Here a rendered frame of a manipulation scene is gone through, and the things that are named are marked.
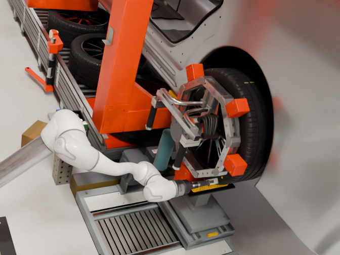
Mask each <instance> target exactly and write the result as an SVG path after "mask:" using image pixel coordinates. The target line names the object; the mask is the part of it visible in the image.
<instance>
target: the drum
mask: <svg viewBox="0 0 340 255"><path fill-rule="evenodd" d="M198 117H200V116H190V119H191V120H192V121H193V122H194V123H195V125H196V126H197V127H198V128H199V130H198V134H199V135H200V137H201V134H202V133H203V123H199V122H198V121H197V119H198ZM170 132H171V137H172V139H173V140H174V141H175V142H177V143H179V142H180V139H181V136H182V134H187V132H186V131H185V130H184V129H183V127H182V126H181V125H180V124H179V122H178V121H177V120H176V119H174V120H173V121H172V122H171V127H170ZM205 140H206V139H203V138H202V137H201V141H205Z"/></svg>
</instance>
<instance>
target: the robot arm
mask: <svg viewBox="0 0 340 255"><path fill-rule="evenodd" d="M53 153H56V155H57V156H58V157H59V158H60V159H62V160H63V161H64V162H66V163H68V164H70V165H72V166H75V167H77V168H80V169H85V170H87V171H92V172H98V173H102V174H107V175H111V176H120V175H124V174H127V173H131V174H133V176H134V179H135V180H136V181H138V182H139V183H140V184H141V185H143V186H145V187H144V189H143V195H144V197H145V199H146V200H147V201H150V202H161V201H166V200H170V199H171V198H175V197H179V196H183V195H184V194H187V193H189V192H190V191H191V189H195V188H199V187H202V186H207V185H208V186H210V185H212V184H217V183H218V178H214V179H208V180H206V179H204V181H196V182H189V181H188V180H186V179H185V180H180V179H177V180H171V181H168V180H167V179H165V178H164V177H162V175H161V174H160V172H159V171H158V170H157V169H156V168H155V167H154V166H153V165H152V164H151V163H149V162H146V161H141V162H139V163H138V164H136V163H132V162H123V163H116V162H114V161H112V160H110V159H109V158H107V157H106V156H105V155H103V154H102V153H101V152H99V151H98V150H96V149H95V148H93V147H92V146H91V144H90V142H89V141H88V139H87V136H86V131H85V129H84V126H83V123H82V121H81V119H80V118H79V117H78V116H77V115H76V114H75V113H74V112H72V111H71V110H68V109H62V110H59V111H57V112H56V113H55V114H54V115H53V116H52V118H51V120H50V122H49V123H48V124H47V125H46V127H45V128H44V129H43V130H42V132H41V135H40V136H38V137H37V138H35V139H34V140H32V141H31V142H29V143H28V144H26V145H25V146H23V147H22V148H20V149H19V150H17V151H16V152H14V153H13V154H11V155H10V156H8V157H7V158H6V159H4V160H3V161H1V162H0V188H2V187H3V186H5V185H6V184H8V183H9V182H11V181H12V180H14V179H15V178H17V177H18V176H20V175H21V174H23V173H24V172H26V171H27V170H29V169H30V168H32V167H33V166H35V165H36V164H38V163H39V162H41V161H42V160H44V159H45V158H47V157H48V156H50V155H51V154H53Z"/></svg>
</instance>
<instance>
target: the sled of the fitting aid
mask: <svg viewBox="0 0 340 255"><path fill-rule="evenodd" d="M157 203H158V205H159V207H160V208H161V210H162V212H163V213H164V215H165V217H166V218H167V220H168V221H169V223H170V225H171V226H172V228H173V230H174V231H175V233H176V235H177V236H178V238H179V240H180V241H181V243H182V245H183V246H184V248H185V250H190V249H194V248H197V247H201V246H204V245H208V244H212V243H215V242H219V241H222V240H226V239H229V238H232V237H233V235H234V233H235V231H236V230H235V229H234V227H233V226H232V225H231V223H230V222H229V224H227V225H223V226H219V227H215V228H211V229H207V230H203V231H199V232H195V233H191V234H190V232H189V231H188V229H187V228H186V226H185V225H184V223H183V221H182V220H181V218H180V217H179V215H178V214H177V212H176V210H175V209H174V207H173V206H172V204H171V203H170V201H169V200H166V201H161V202H157Z"/></svg>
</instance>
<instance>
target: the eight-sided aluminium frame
mask: <svg viewBox="0 0 340 255"><path fill-rule="evenodd" d="M201 87H205V88H206V89H208V90H209V92H210V93H211V94H212V95H214V96H215V98H216V99H217V100H218V101H219V102H220V104H221V109H222V116H223V122H224V128H225V134H226V143H225V145H224V148H223V151H222V153H221V155H220V158H219V160H218V163H217V165H216V168H210V169H203V168H202V167H201V165H200V164H199V163H198V161H197V160H196V159H195V157H194V156H193V155H192V154H191V152H190V151H189V150H188V148H187V149H186V152H185V155H184V158H183V163H184V164H185V165H186V167H187V168H188V170H189V171H190V172H191V174H192V175H193V176H194V178H202V177H217V176H222V175H226V174H227V172H228V171H227V170H226V169H225V167H224V166H223V164H224V161H225V159H226V156H227V155H231V154H236V152H237V149H238V147H239V146H240V143H241V139H240V138H241V136H240V133H239V127H238V121H237V117H232V118H228V115H227V111H226V107H225V105H226V104H228V103H229V102H231V101H233V100H234V98H233V97H232V95H230V94H229V93H228V92H227V91H226V90H225V89H224V88H223V87H222V86H221V85H220V84H219V83H218V82H217V81H216V80H215V78H213V77H212V76H201V77H199V78H197V79H194V80H192V81H190V82H188V83H185V84H182V85H181V86H180V88H179V93H178V96H177V100H181V101H189V98H190V95H191V92H192V91H193V90H196V89H198V88H201ZM175 106H176V107H177V108H178V109H179V111H180V112H181V113H182V114H183V115H184V113H185V110H186V107H187V106H181V105H177V104H175ZM180 144H181V143H180V142H179V143H177V142H175V145H176V148H175V149H176V152H177V153H178V150H179V147H180Z"/></svg>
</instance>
